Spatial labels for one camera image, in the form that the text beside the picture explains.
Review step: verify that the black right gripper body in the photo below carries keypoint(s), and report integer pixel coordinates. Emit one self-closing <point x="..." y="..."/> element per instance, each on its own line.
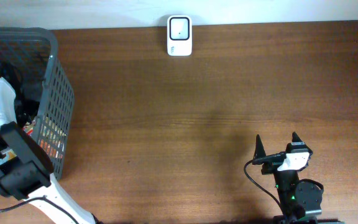
<point x="272" y="162"/>

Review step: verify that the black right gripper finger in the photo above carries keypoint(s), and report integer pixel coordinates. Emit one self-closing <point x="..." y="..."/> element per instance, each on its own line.
<point x="259" y="147"/>
<point x="295" y="138"/>

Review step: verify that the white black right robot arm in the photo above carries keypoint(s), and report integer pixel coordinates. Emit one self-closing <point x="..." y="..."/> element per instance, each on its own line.
<point x="299" y="199"/>

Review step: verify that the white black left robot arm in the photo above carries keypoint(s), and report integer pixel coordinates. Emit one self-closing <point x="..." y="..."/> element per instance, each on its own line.
<point x="26" y="171"/>

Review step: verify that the white barcode scanner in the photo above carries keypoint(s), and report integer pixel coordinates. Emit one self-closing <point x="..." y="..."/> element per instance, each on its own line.
<point x="179" y="36"/>

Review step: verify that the grey plastic mesh basket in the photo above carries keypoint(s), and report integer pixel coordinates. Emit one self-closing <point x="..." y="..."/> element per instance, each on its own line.
<point x="34" y="52"/>

